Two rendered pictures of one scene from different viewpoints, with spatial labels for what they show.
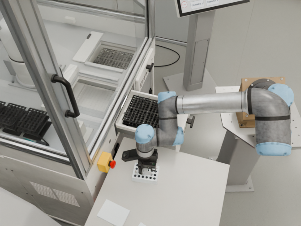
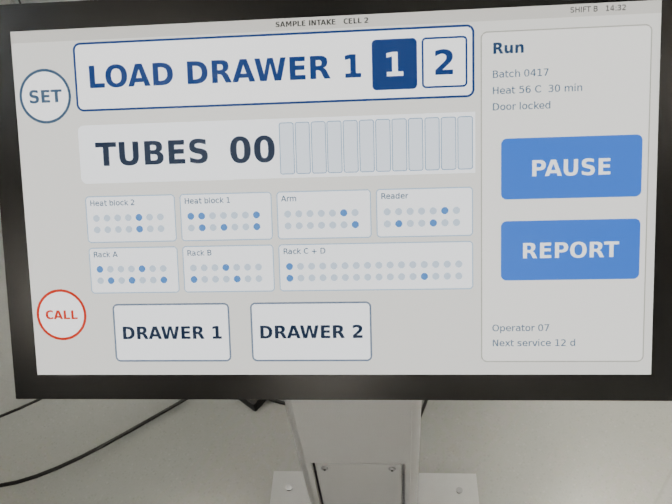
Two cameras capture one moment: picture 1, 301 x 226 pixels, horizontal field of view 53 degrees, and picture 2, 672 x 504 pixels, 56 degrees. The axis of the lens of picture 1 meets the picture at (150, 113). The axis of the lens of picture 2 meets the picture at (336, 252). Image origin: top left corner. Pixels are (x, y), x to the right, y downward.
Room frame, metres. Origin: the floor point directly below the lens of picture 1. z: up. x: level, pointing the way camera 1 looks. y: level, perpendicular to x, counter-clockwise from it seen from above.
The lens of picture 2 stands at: (1.56, -0.58, 1.40)
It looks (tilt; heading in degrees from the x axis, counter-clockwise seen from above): 46 degrees down; 25
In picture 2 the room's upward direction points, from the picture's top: 6 degrees counter-clockwise
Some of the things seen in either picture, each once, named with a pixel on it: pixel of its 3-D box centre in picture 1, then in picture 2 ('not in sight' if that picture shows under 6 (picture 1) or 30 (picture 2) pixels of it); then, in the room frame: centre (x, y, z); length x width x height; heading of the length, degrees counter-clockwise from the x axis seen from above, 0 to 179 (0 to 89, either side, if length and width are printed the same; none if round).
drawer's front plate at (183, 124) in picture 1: (184, 123); not in sight; (0.91, -0.18, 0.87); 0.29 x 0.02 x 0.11; 161
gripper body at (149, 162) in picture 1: (147, 158); not in sight; (0.67, 0.02, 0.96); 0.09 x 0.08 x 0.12; 80
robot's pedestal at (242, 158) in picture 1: (241, 148); not in sight; (1.05, -0.61, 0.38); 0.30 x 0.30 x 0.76; 0
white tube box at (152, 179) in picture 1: (145, 173); not in sight; (0.68, 0.03, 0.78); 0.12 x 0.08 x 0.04; 80
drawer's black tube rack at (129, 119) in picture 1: (148, 115); not in sight; (0.98, 0.01, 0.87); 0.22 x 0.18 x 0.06; 71
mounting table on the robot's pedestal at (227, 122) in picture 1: (257, 120); not in sight; (1.05, -0.63, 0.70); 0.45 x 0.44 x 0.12; 90
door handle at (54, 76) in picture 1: (67, 98); not in sight; (0.60, 0.25, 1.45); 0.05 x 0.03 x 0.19; 71
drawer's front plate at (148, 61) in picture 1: (145, 70); not in sight; (1.31, 0.03, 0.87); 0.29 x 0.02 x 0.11; 161
